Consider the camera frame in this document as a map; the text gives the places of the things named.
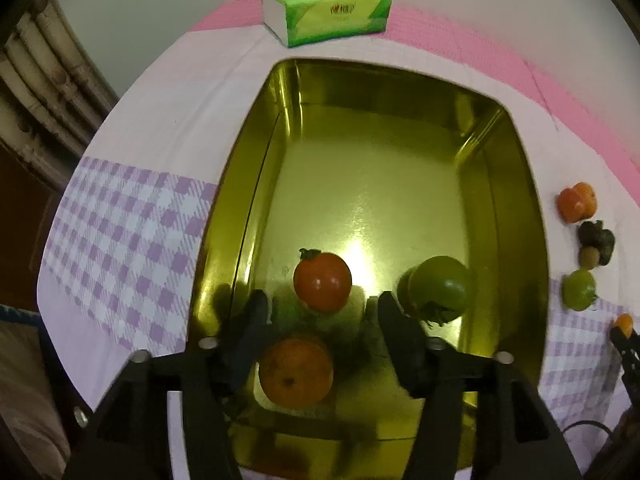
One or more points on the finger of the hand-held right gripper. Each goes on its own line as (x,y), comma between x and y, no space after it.
(629,355)

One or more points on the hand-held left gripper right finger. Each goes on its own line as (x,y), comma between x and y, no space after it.
(395,325)

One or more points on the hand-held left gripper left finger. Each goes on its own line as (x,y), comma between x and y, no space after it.
(258,320)

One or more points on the small orange kumquat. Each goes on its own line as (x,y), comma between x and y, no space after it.
(624,323)

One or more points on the large orange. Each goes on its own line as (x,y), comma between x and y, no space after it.
(296,372)

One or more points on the golden metal tray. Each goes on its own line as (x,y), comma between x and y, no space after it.
(370,175)

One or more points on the large green tomato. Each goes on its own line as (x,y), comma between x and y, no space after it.
(442,285)

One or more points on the red tomato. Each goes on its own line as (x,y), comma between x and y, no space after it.
(322,281)

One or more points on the small green tomato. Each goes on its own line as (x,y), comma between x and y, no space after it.
(579,290)

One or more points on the small brown kiwi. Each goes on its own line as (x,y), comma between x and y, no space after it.
(589,257)

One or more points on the pink purple checkered tablecloth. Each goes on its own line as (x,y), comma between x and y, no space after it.
(150,170)

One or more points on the brown cloth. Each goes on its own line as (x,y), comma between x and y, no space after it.
(27,400)

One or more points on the bamboo pole furniture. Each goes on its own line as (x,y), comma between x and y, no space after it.
(45,90)

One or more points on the green tissue pack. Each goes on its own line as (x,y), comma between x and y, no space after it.
(330,10)

